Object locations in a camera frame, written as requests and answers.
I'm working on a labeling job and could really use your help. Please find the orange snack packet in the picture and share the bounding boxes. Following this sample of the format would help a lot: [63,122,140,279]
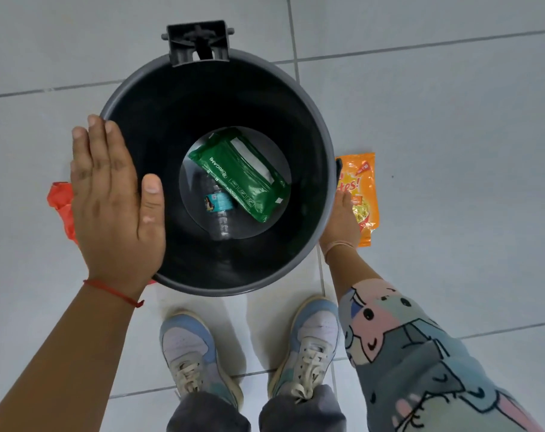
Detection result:
[335,152,380,248]

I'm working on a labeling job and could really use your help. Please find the person's left sneaker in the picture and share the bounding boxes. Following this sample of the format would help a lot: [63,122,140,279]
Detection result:
[159,311,245,410]

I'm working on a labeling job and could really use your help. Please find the person's left forearm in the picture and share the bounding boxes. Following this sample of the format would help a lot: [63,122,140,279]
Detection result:
[0,281,147,432]

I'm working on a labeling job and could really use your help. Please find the person's sneaker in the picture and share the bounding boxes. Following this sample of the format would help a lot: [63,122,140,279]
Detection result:
[267,296,341,404]
[159,311,245,410]

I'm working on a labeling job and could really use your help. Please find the clear plastic bottle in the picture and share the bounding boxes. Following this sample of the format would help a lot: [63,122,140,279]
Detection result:
[199,172,238,242]

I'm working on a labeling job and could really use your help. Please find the cartoon print sleeve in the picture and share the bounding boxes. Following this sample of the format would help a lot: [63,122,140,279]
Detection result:
[338,278,545,432]

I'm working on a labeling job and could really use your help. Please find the grey trousers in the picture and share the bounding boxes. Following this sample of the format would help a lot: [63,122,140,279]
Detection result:
[166,384,348,432]

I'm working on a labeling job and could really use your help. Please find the person's right hand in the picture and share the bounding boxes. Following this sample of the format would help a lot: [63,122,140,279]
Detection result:
[319,190,362,251]

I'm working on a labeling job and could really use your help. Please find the green wipes packet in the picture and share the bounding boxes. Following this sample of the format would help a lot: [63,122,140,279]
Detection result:
[188,127,292,224]

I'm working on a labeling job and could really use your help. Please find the black round trash bin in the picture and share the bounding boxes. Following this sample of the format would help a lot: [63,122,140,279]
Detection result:
[100,20,343,298]

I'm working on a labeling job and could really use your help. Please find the red thread bracelet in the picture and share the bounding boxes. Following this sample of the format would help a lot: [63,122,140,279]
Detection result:
[83,279,145,308]

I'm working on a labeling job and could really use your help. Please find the red plastic bag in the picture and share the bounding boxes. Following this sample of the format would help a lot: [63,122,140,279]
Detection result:
[46,181,80,246]

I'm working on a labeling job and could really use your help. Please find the person's right forearm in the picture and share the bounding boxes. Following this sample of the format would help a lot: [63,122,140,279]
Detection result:
[325,244,390,303]

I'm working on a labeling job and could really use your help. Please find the person's right sneaker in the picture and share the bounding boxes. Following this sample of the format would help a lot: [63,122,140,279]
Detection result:
[267,296,341,404]

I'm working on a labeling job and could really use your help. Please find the person's left hand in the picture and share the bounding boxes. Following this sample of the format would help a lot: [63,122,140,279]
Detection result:
[70,114,166,294]

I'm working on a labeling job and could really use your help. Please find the beige wrist band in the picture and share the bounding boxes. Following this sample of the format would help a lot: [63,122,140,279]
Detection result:
[324,239,356,262]

